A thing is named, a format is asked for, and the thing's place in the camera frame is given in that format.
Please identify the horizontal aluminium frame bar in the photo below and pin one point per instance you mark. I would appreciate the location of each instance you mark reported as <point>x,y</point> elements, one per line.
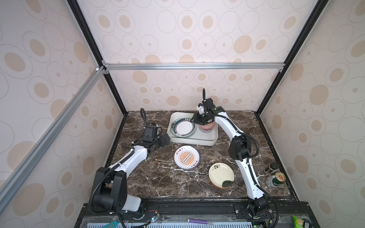
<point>197,66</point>

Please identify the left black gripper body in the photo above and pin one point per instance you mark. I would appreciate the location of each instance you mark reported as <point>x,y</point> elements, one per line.
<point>156,143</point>

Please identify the green drink can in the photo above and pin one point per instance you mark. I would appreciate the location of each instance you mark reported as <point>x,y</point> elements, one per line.
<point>276,180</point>

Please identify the white plastic bin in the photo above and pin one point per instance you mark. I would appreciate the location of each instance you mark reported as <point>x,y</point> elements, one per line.
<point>199,137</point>

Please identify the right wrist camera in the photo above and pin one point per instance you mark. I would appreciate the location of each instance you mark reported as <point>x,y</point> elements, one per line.
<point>200,109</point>

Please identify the cream plate with flower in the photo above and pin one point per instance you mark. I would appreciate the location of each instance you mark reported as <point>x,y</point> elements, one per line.
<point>221,175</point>

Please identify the purple pen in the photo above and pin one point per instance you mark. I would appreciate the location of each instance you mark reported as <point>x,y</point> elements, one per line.
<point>199,221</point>

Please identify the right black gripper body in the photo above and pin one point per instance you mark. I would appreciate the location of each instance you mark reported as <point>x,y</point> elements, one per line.
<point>202,119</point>

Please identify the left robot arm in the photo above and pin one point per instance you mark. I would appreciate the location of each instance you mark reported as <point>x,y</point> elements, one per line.
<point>109,192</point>

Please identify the white plate green red rim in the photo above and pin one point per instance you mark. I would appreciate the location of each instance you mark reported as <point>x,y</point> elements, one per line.
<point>183,128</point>

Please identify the orange sunburst plate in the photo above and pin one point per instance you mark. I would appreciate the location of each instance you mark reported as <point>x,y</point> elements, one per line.
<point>186,157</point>

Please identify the red patterned bowl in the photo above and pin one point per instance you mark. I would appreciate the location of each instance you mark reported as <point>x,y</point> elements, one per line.
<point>208,127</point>

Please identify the diagonal aluminium frame bar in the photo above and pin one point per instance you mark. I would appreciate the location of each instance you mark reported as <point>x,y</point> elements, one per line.
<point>28,164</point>

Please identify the green snack packet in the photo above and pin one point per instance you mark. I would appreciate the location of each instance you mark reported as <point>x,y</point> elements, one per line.
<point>300,223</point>

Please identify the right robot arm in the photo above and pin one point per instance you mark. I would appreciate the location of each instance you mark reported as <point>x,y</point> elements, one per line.
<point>243,148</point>

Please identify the dark glass jar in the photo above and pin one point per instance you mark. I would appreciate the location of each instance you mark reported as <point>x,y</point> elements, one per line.
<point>272,168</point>

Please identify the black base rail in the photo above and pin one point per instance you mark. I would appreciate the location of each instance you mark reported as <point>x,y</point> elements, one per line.
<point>224,214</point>

